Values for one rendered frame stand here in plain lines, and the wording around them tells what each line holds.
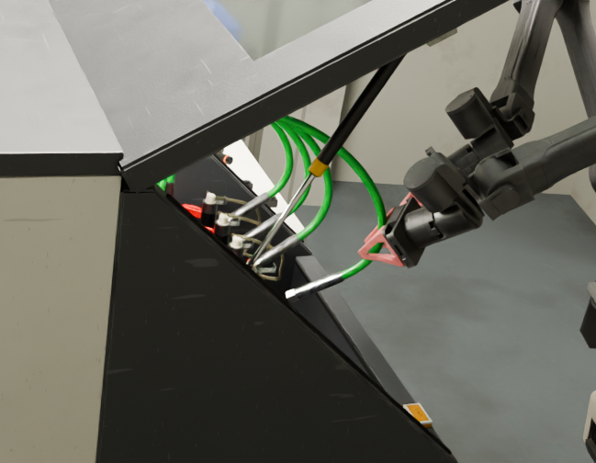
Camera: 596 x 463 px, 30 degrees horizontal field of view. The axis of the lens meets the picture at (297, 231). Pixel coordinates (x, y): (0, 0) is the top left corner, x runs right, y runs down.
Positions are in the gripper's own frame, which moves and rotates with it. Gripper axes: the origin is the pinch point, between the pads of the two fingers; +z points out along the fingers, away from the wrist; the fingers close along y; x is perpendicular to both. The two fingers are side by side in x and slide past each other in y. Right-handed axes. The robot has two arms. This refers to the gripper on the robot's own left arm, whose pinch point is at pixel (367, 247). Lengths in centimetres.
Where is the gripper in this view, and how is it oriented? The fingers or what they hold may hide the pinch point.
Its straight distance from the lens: 174.2
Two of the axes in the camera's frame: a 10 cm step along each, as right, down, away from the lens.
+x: 5.6, 7.6, 3.1
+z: -7.4, 2.9, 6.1
